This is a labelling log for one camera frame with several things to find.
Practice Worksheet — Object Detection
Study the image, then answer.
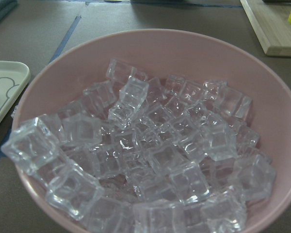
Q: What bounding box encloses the pink bowl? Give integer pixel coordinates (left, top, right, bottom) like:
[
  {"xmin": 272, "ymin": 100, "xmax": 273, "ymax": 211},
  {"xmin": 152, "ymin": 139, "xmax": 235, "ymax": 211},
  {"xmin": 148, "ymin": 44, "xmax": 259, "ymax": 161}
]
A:
[{"xmin": 12, "ymin": 29, "xmax": 291, "ymax": 233}]

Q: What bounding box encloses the clear ice cubes pile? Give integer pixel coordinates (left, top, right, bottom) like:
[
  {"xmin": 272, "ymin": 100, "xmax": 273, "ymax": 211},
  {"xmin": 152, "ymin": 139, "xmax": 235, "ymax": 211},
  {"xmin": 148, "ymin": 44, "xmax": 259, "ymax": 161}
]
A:
[{"xmin": 1, "ymin": 59, "xmax": 276, "ymax": 233}]

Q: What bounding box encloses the cream bear tray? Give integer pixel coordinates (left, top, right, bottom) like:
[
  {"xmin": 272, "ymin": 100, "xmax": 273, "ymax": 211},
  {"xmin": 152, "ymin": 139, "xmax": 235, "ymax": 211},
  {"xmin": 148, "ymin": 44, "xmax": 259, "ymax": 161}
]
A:
[{"xmin": 0, "ymin": 61, "xmax": 31, "ymax": 123}]

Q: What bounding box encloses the wooden cutting board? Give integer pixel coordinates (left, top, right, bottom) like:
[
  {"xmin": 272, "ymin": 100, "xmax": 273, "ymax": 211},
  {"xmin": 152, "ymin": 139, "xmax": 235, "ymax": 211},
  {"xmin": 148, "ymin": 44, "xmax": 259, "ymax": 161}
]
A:
[{"xmin": 241, "ymin": 0, "xmax": 291, "ymax": 57}]

